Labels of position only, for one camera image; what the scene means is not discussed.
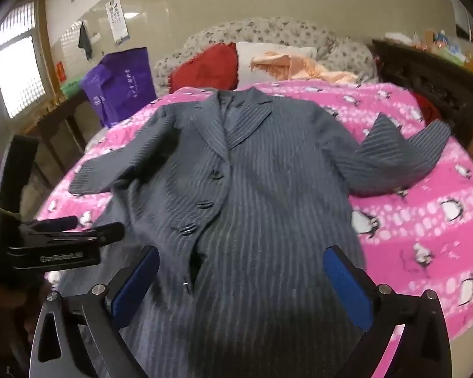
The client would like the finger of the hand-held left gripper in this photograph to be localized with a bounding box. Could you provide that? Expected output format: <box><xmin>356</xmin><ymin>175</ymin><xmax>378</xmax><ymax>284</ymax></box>
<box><xmin>77</xmin><ymin>221</ymin><xmax>126</xmax><ymax>245</ymax></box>
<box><xmin>32</xmin><ymin>216</ymin><xmax>79</xmax><ymax>234</ymax></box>

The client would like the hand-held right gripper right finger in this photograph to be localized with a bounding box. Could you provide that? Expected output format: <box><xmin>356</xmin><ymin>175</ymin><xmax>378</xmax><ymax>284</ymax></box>
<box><xmin>323</xmin><ymin>245</ymin><xmax>452</xmax><ymax>378</ymax></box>

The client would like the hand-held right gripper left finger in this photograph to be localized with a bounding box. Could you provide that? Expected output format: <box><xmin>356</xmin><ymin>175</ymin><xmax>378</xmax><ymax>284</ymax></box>
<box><xmin>28</xmin><ymin>245</ymin><xmax>161</xmax><ymax>378</ymax></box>

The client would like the grey striped suit jacket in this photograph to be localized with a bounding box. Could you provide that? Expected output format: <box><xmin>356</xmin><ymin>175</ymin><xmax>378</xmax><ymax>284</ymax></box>
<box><xmin>69</xmin><ymin>87</ymin><xmax>452</xmax><ymax>378</ymax></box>

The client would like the wooden table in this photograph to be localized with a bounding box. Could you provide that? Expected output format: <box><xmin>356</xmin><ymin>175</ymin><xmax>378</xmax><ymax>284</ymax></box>
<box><xmin>24</xmin><ymin>87</ymin><xmax>103</xmax><ymax>158</ymax></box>

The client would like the pink penguin blanket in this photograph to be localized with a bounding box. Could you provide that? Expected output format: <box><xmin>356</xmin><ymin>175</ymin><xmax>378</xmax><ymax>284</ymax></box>
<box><xmin>35</xmin><ymin>79</ymin><xmax>473</xmax><ymax>378</ymax></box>

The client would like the green plastic bag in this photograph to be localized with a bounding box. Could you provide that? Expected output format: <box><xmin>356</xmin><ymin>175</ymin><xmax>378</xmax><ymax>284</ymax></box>
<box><xmin>61</xmin><ymin>79</ymin><xmax>83</xmax><ymax>99</ymax></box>

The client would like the purple shopping bag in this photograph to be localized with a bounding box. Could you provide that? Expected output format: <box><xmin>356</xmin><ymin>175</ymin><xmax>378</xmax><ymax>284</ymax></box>
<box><xmin>81</xmin><ymin>46</ymin><xmax>158</xmax><ymax>129</ymax></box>

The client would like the window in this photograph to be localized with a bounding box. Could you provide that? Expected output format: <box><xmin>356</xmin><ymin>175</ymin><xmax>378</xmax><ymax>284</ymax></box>
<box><xmin>0</xmin><ymin>0</ymin><xmax>48</xmax><ymax>142</ymax></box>

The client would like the dark hanging cloth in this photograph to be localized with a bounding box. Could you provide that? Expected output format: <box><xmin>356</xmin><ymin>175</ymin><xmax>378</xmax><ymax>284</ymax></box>
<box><xmin>77</xmin><ymin>20</ymin><xmax>93</xmax><ymax>61</ymax></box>

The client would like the red pillow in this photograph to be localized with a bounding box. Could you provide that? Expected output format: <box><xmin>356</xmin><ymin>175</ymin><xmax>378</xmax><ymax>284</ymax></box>
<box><xmin>169</xmin><ymin>43</ymin><xmax>239</xmax><ymax>92</ymax></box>

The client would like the red cloth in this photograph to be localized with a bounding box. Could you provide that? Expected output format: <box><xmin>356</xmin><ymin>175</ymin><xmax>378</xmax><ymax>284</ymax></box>
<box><xmin>412</xmin><ymin>91</ymin><xmax>442</xmax><ymax>123</ymax></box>

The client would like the dark wooden cabinet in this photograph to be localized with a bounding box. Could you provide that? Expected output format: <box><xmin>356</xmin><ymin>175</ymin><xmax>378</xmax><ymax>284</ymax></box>
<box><xmin>372</xmin><ymin>38</ymin><xmax>473</xmax><ymax>142</ymax></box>

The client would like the orange fringed towel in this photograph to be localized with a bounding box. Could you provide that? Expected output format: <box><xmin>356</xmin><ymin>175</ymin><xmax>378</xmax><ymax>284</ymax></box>
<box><xmin>249</xmin><ymin>50</ymin><xmax>359</xmax><ymax>85</ymax></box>

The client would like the white pillow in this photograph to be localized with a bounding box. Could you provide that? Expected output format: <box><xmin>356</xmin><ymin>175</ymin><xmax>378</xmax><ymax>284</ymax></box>
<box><xmin>236</xmin><ymin>41</ymin><xmax>318</xmax><ymax>87</ymax></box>

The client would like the pile of colourful clutter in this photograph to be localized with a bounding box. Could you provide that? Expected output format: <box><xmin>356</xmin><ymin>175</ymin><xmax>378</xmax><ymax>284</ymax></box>
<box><xmin>384</xmin><ymin>27</ymin><xmax>473</xmax><ymax>75</ymax></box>

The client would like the floral quilt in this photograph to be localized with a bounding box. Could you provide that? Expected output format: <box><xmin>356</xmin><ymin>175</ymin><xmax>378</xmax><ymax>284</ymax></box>
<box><xmin>153</xmin><ymin>16</ymin><xmax>379</xmax><ymax>97</ymax></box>

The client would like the wall calendar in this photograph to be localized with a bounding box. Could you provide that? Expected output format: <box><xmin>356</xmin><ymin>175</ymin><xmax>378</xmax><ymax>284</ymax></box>
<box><xmin>104</xmin><ymin>0</ymin><xmax>131</xmax><ymax>45</ymax></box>

